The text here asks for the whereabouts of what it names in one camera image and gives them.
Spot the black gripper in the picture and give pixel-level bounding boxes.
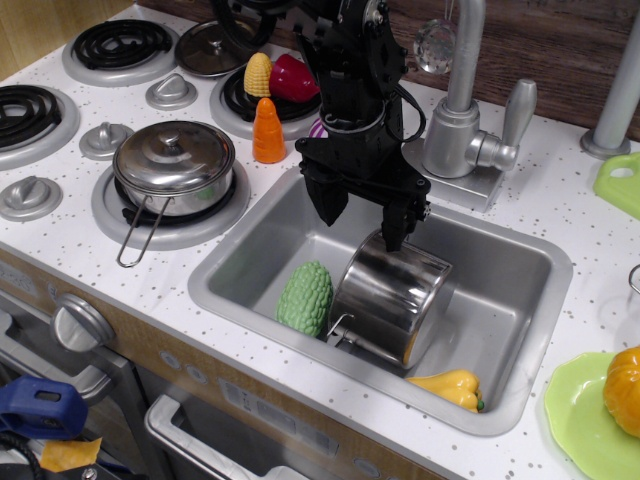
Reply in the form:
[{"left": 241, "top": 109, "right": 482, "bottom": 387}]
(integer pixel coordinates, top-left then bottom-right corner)
[{"left": 295, "top": 112, "right": 429, "bottom": 252}]

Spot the steel pot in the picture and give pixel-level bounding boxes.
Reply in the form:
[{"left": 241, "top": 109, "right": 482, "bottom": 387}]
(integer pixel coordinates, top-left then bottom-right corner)
[{"left": 328, "top": 231, "right": 453, "bottom": 369}]

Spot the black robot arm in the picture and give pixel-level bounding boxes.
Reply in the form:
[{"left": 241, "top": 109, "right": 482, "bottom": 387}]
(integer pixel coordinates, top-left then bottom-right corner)
[{"left": 211, "top": 1, "right": 430, "bottom": 252}]

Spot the grey metal sink basin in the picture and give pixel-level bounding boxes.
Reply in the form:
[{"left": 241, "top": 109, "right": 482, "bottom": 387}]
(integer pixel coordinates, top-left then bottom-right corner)
[{"left": 188, "top": 171, "right": 573, "bottom": 436}]

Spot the loose steel pot lid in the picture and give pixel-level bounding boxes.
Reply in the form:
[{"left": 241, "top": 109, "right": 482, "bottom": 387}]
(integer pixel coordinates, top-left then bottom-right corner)
[{"left": 174, "top": 20, "right": 258, "bottom": 78}]

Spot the purple striped toy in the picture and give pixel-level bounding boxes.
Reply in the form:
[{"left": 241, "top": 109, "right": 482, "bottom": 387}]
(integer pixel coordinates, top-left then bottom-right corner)
[{"left": 309, "top": 118, "right": 328, "bottom": 139}]

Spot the silver faucet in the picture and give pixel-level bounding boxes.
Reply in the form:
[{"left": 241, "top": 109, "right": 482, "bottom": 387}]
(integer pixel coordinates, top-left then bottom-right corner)
[{"left": 419, "top": 0, "right": 537, "bottom": 212}]

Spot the green bumpy toy gourd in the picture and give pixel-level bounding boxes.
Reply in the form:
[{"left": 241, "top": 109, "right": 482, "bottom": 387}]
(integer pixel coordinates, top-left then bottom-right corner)
[{"left": 275, "top": 261, "right": 333, "bottom": 337}]

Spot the orange toy carrot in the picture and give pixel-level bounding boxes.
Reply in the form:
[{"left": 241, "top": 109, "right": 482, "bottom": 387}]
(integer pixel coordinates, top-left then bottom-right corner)
[{"left": 252, "top": 98, "right": 287, "bottom": 164}]

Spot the dark red toy pepper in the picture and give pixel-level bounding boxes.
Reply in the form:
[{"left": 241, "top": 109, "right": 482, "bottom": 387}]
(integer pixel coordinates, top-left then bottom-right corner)
[{"left": 268, "top": 54, "right": 320, "bottom": 104}]

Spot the back right stove burner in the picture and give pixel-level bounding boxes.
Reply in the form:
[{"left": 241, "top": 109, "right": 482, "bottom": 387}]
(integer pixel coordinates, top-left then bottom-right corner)
[{"left": 209, "top": 67, "right": 321, "bottom": 141}]

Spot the stove burner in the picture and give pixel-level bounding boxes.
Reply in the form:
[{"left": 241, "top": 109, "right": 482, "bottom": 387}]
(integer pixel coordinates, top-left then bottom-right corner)
[
  {"left": 1, "top": 85, "right": 80, "bottom": 171},
  {"left": 209, "top": 67, "right": 321, "bottom": 141},
  {"left": 62, "top": 19, "right": 179, "bottom": 88},
  {"left": 91, "top": 163, "right": 251, "bottom": 251}
]

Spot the yellow toy corn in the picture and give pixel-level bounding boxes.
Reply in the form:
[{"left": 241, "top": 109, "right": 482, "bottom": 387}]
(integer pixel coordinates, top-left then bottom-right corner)
[{"left": 244, "top": 52, "right": 273, "bottom": 98}]

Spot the lidded steel saucepan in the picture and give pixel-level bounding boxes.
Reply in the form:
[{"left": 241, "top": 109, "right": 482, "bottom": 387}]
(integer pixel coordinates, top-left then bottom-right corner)
[{"left": 112, "top": 120, "right": 237, "bottom": 269}]

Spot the yellow toy bell pepper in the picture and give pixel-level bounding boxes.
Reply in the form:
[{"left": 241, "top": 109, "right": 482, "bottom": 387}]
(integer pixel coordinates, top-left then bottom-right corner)
[{"left": 406, "top": 369, "right": 484, "bottom": 413}]

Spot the silver stove knob top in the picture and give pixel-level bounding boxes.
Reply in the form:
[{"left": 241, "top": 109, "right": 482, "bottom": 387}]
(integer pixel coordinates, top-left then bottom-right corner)
[{"left": 145, "top": 73, "right": 198, "bottom": 111}]

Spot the silver stove knob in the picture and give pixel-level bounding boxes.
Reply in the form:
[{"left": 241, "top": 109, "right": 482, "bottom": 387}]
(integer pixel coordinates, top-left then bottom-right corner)
[
  {"left": 79, "top": 122, "right": 134, "bottom": 161},
  {"left": 145, "top": 73, "right": 198, "bottom": 111},
  {"left": 1, "top": 176, "right": 63, "bottom": 222}
]

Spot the front stove burner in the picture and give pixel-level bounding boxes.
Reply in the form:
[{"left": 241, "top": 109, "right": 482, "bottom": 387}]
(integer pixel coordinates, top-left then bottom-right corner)
[{"left": 91, "top": 163, "right": 251, "bottom": 251}]

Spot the grey metal pole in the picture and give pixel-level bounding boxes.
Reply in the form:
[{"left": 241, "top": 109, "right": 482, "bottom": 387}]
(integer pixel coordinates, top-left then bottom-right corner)
[{"left": 580, "top": 13, "right": 639, "bottom": 160}]

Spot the green cutting board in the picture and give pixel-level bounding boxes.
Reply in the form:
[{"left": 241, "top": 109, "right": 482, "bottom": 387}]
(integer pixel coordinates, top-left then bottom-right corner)
[{"left": 593, "top": 152, "right": 640, "bottom": 219}]

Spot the silver stove knob middle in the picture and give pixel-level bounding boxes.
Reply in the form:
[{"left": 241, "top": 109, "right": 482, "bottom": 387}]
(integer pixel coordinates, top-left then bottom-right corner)
[{"left": 79, "top": 122, "right": 134, "bottom": 161}]

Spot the green plate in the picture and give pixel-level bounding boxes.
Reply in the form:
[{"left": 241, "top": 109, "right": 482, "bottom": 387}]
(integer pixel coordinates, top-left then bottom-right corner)
[{"left": 544, "top": 353, "right": 639, "bottom": 479}]

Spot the back left stove burner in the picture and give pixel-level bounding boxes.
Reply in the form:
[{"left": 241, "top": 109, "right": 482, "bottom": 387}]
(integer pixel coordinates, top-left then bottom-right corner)
[{"left": 62, "top": 19, "right": 179, "bottom": 88}]

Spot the silver oven dial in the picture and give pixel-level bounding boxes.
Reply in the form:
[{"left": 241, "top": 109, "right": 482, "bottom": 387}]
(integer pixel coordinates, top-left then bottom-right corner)
[{"left": 50, "top": 293, "right": 116, "bottom": 353}]

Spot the orange toy pumpkin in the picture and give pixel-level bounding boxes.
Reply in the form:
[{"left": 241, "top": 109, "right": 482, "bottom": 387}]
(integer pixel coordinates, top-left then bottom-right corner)
[{"left": 603, "top": 346, "right": 639, "bottom": 437}]

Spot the silver stove knob lower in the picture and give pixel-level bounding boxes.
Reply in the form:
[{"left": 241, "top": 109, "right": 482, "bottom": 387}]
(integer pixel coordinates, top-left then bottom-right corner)
[{"left": 1, "top": 176, "right": 63, "bottom": 222}]

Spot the far left stove burner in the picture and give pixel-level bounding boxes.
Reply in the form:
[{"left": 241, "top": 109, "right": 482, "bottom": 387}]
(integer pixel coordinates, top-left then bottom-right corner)
[{"left": 1, "top": 85, "right": 80, "bottom": 171}]

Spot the blue clamp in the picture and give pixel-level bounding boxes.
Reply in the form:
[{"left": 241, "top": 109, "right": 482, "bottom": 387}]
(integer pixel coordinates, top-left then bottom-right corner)
[{"left": 1, "top": 376, "right": 89, "bottom": 440}]

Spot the orange tape piece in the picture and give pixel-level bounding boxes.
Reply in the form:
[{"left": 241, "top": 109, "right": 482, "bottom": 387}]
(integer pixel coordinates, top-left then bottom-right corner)
[{"left": 39, "top": 438, "right": 102, "bottom": 473}]

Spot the wire handle at right edge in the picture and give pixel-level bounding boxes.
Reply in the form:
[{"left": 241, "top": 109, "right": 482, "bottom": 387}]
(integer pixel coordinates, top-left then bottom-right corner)
[{"left": 628, "top": 264, "right": 640, "bottom": 294}]

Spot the dishwasher door handle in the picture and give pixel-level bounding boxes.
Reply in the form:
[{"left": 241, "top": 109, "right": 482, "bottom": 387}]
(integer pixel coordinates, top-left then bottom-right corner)
[{"left": 144, "top": 394, "right": 325, "bottom": 479}]

